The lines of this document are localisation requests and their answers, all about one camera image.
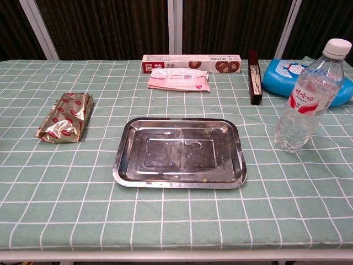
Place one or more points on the white vertical frame post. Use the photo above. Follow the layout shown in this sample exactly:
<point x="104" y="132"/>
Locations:
<point x="175" y="27"/>

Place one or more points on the white cling film box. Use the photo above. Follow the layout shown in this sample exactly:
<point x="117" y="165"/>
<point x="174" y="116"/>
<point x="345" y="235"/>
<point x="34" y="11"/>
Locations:
<point x="193" y="60"/>

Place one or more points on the green checked tablecloth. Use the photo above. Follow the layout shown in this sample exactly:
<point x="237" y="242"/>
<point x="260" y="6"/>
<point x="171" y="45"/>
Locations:
<point x="176" y="215"/>

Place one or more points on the dark long wooden box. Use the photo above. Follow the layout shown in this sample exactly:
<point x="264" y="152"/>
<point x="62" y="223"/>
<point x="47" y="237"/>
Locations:
<point x="255" y="80"/>

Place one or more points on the white slanted frame post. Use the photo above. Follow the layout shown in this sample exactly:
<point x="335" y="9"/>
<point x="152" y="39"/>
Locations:
<point x="38" y="27"/>
<point x="289" y="27"/>

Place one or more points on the gold foil snack package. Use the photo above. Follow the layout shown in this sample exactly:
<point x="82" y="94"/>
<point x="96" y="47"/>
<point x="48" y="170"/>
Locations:
<point x="67" y="118"/>

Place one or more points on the stainless steel rectangular tray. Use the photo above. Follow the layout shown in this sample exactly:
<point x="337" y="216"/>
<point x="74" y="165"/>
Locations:
<point x="179" y="154"/>

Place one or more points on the white table frame edge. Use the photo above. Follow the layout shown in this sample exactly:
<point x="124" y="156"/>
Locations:
<point x="176" y="256"/>

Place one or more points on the transparent plastic water bottle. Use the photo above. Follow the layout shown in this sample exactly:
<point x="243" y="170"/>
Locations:
<point x="306" y="105"/>

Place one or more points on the pink wet wipes pack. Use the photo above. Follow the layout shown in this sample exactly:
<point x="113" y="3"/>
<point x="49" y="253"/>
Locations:
<point x="179" y="80"/>

